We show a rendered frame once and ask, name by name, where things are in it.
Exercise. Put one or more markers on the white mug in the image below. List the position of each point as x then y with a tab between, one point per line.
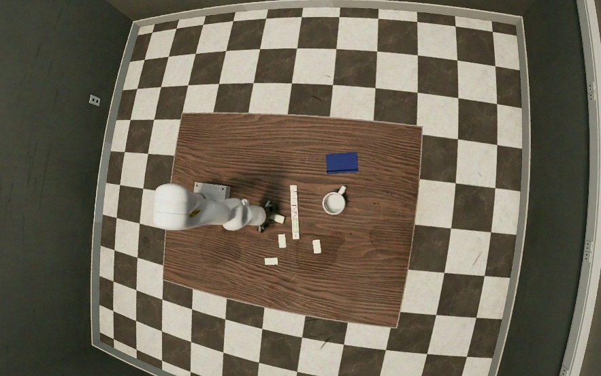
333	203

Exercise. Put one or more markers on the blue notebook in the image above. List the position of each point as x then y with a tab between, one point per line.
341	163

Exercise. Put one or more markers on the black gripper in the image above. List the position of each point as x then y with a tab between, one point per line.
268	212

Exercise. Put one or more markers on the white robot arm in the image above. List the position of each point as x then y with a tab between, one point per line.
172	209

